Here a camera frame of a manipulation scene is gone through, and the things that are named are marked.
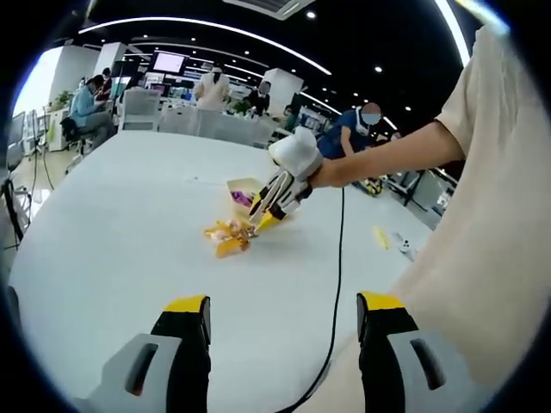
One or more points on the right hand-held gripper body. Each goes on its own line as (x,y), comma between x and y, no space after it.
(297,150)

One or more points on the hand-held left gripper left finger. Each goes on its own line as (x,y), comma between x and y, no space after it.
(185,353)

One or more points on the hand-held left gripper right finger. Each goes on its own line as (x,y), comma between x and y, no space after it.
(383,344)

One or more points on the cream hexagonal container tray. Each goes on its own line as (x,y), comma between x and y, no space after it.
(241,185)

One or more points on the purple snack packet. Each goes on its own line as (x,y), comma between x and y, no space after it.
(240,200)

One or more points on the gold candy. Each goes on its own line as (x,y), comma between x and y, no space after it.
(247,234)

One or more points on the person's right hand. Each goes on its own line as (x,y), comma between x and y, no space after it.
(329,174)

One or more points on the yellow-green cloth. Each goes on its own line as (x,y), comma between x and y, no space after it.
(372,187)

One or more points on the yellow flat strip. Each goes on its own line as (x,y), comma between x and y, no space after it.
(381,236)

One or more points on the small white device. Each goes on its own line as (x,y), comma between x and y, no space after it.
(405,246)

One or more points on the white mesh office chair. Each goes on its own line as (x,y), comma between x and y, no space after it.
(178,120)
(140,109)

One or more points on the group of round ceiling downlights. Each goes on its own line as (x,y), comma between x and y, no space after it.
(311,14)

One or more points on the ceiling air conditioner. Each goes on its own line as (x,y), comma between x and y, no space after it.
(275,6)

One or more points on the person's beige shirt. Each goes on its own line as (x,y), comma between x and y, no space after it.
(495,206)

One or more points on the curved ceiling light strip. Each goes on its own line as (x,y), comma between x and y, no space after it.
(172,20)

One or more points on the straight ceiling light strip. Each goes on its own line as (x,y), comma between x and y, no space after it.
(452,26)

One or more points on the green potted plant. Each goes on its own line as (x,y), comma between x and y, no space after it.
(63,99)

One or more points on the wall display screen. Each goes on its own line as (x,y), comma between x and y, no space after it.
(168,62)

